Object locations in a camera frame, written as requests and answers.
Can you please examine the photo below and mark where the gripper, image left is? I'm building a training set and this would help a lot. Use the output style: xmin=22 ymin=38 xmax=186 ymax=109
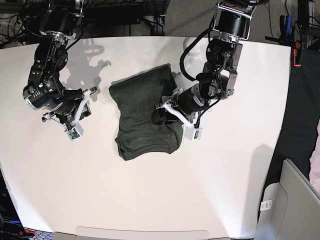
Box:
xmin=54 ymin=88 xmax=92 ymax=125

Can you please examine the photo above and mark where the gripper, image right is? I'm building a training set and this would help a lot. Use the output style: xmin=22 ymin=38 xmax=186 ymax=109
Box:
xmin=151 ymin=86 xmax=213 ymax=125

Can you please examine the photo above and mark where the green long-sleeve T-shirt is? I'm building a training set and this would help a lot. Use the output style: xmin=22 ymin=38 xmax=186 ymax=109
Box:
xmin=109 ymin=63 xmax=183 ymax=161

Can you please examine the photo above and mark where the black robot arm, image left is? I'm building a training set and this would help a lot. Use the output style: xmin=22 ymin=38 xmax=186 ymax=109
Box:
xmin=22 ymin=0 xmax=87 ymax=129

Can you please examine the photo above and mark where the red clamp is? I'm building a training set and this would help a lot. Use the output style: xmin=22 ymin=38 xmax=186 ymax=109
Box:
xmin=293 ymin=40 xmax=303 ymax=67

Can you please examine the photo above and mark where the dark grey cloth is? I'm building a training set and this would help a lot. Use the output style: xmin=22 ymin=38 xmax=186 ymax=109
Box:
xmin=264 ymin=48 xmax=320 ymax=193

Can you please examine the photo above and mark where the white barcode label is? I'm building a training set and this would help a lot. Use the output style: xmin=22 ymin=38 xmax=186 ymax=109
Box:
xmin=259 ymin=200 xmax=272 ymax=212

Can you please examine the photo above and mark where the black box with red logo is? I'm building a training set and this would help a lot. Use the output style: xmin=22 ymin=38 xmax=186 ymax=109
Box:
xmin=0 ymin=172 xmax=37 ymax=240

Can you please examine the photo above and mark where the grey plastic bin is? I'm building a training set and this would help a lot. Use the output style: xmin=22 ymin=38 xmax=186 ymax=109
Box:
xmin=254 ymin=159 xmax=320 ymax=240

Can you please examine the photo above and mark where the black table leg frame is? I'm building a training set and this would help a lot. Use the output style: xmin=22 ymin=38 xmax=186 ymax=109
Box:
xmin=143 ymin=0 xmax=168 ymax=37

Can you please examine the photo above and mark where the blue handled tool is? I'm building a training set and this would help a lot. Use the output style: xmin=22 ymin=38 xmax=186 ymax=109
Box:
xmin=285 ymin=15 xmax=292 ymax=37

